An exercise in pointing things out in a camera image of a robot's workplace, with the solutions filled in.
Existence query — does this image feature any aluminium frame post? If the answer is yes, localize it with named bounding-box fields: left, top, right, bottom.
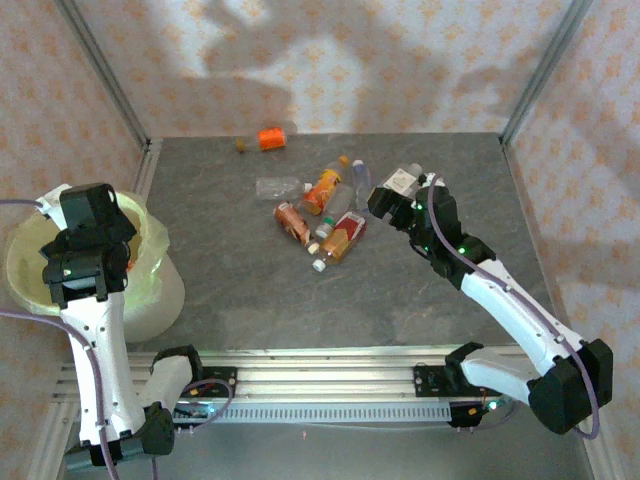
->
left=54, top=0, right=152, bottom=151
left=499, top=0, right=594, bottom=146

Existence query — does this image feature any orange juice bottle yellow label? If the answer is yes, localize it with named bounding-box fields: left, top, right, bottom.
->
left=301, top=155, right=350, bottom=216

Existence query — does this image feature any clear bottle green white cap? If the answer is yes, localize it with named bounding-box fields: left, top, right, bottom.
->
left=315, top=184, right=354, bottom=239

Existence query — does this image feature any brown label bottle white cap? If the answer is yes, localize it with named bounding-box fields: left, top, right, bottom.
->
left=273, top=200, right=320, bottom=253

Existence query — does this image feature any blue tinted plastic bottle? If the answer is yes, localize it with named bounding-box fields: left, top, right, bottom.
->
left=352, top=159, right=376, bottom=211

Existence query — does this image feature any clear bottle with orange label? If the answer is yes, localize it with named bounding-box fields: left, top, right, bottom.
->
left=235, top=121, right=299, bottom=153

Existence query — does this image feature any amber tea bottle red label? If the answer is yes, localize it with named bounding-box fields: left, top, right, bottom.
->
left=312, top=210, right=369, bottom=273

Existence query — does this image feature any black mounting plate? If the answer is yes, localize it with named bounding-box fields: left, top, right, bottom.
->
left=413, top=364, right=451, bottom=399
left=199, top=367, right=239, bottom=400

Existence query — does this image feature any white bin with yellow bag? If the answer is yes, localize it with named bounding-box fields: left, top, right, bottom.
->
left=4, top=192, right=171, bottom=321

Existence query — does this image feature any clear plastic bottle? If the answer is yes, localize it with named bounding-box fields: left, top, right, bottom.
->
left=256, top=177, right=314, bottom=201

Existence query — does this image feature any circuit board with green light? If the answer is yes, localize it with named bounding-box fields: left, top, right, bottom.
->
left=172, top=402, right=216, bottom=419

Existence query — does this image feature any black controller box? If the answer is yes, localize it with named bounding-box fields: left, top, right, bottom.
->
left=447, top=399, right=494, bottom=434

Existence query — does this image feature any white slotted cable duct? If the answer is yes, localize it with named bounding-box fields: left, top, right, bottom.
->
left=172, top=402, right=454, bottom=424

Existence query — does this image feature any clear bottle white label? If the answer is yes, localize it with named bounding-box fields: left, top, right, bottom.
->
left=382, top=163, right=424, bottom=199

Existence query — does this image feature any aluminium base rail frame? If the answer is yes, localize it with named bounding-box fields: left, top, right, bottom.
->
left=52, top=347, right=599, bottom=401

